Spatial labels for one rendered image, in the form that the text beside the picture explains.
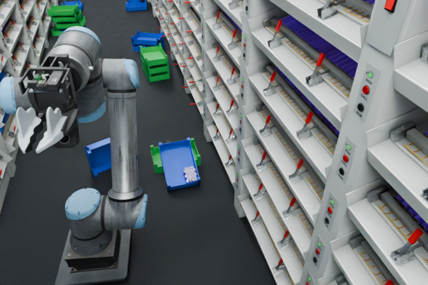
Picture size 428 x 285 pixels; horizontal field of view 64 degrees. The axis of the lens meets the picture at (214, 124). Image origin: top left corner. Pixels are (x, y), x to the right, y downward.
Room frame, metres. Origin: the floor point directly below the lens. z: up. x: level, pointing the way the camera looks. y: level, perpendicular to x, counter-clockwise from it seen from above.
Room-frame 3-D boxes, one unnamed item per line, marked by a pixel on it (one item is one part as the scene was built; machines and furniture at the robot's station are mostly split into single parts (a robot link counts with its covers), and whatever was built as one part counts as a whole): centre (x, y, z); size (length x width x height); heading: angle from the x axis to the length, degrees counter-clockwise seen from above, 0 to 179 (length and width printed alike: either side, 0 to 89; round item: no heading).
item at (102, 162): (1.68, 0.65, 0.10); 0.30 x 0.08 x 0.20; 125
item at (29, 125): (0.44, 0.30, 1.23); 0.09 x 0.03 x 0.06; 2
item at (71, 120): (0.49, 0.27, 1.20); 0.09 x 0.05 x 0.02; 8
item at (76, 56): (0.63, 0.30, 1.23); 0.10 x 0.05 x 0.09; 95
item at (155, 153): (1.73, 0.26, 0.04); 0.30 x 0.20 x 0.08; 106
